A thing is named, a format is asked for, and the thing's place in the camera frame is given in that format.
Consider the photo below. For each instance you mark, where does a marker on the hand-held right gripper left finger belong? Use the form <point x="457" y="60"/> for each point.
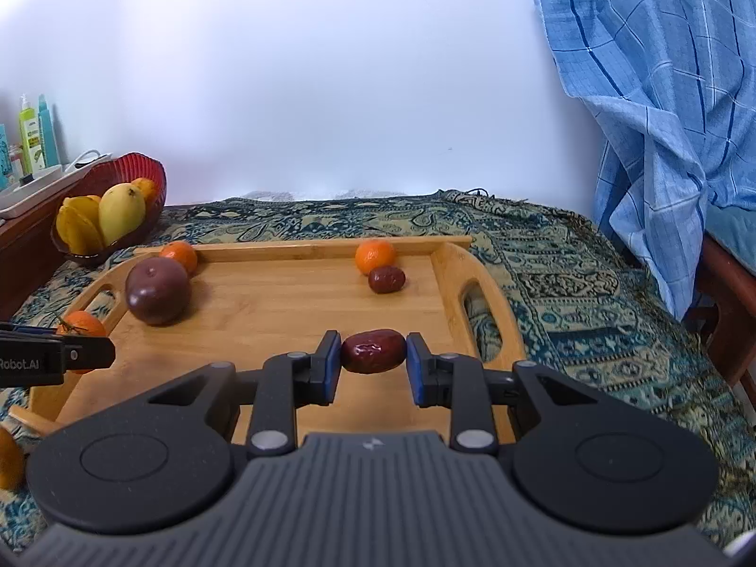
<point x="332" y="366"/>

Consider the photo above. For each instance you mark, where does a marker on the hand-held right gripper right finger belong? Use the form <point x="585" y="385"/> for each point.
<point x="416" y="366"/>

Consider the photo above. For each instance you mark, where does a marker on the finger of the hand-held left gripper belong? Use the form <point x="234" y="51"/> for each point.
<point x="88" y="353"/>
<point x="35" y="331"/>

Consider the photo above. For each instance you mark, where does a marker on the orange tangerine with green leaf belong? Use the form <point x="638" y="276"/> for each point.
<point x="80" y="325"/>

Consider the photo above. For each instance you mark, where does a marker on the large red date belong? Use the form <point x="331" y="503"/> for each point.
<point x="372" y="351"/>

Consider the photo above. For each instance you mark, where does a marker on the purple passion fruit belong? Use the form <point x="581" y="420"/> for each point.
<point x="156" y="292"/>

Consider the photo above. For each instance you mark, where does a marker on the dark wooden cabinet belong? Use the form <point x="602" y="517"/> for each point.
<point x="23" y="260"/>

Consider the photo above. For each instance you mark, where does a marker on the yellow starfruit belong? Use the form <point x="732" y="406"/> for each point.
<point x="80" y="224"/>

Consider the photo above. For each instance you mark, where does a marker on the white plastic tray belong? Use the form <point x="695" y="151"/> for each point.
<point x="29" y="195"/>

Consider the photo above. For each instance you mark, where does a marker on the yellow mango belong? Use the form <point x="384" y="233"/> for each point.
<point x="121" y="212"/>

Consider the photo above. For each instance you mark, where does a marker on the orange in red bowl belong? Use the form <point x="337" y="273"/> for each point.
<point x="147" y="189"/>

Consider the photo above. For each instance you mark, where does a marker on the teal paisley patterned blanket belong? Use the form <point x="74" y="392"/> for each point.
<point x="590" y="307"/>

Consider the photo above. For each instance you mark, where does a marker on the red glass fruit bowl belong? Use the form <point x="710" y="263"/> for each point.
<point x="147" y="168"/>

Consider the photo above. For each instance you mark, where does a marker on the green spray bottle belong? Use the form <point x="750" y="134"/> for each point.
<point x="30" y="136"/>

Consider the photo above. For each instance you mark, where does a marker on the plain teal bottle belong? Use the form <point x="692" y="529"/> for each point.
<point x="49" y="133"/>

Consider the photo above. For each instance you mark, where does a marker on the red-brown wooden chair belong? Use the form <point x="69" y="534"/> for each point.
<point x="723" y="298"/>

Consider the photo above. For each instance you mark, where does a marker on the light blue seat cushion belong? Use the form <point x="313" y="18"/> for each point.
<point x="735" y="225"/>

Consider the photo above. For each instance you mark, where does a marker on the blue plaid cloth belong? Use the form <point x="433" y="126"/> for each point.
<point x="649" y="100"/>

